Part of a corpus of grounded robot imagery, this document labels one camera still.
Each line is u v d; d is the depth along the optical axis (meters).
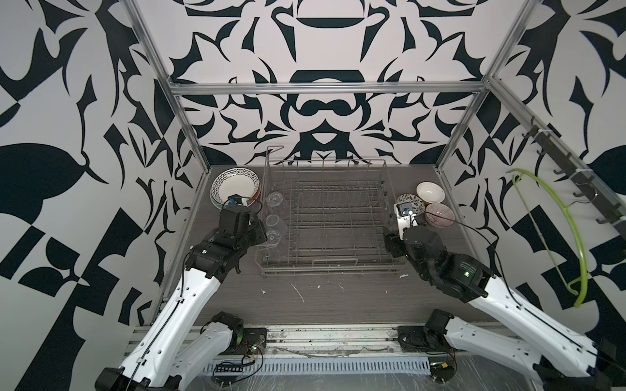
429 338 0.66
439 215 1.02
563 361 0.40
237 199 0.65
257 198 1.03
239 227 0.55
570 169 0.60
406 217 0.58
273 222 0.87
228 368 0.73
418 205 1.02
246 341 0.73
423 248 0.50
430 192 1.08
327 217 0.99
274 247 0.81
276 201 0.93
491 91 0.87
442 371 0.71
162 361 0.38
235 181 1.09
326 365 0.71
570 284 0.61
